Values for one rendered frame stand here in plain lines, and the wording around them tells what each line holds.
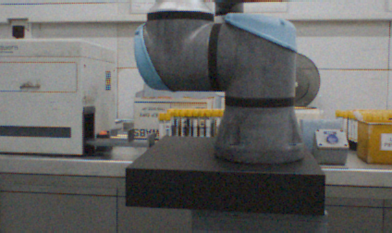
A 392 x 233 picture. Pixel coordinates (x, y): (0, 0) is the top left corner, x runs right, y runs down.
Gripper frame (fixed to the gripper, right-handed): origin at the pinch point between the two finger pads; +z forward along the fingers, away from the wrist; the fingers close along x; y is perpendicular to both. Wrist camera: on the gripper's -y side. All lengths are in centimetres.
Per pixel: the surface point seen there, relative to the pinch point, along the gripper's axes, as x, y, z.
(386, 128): 7.3, -36.0, 3.1
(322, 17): -50, -33, -33
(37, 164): 9, 49, 13
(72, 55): 5.5, 41.4, -13.9
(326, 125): -1.0, -23.8, 3.3
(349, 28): -53, -44, -29
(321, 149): 13.1, -19.2, 7.7
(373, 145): 7.0, -33.0, 7.4
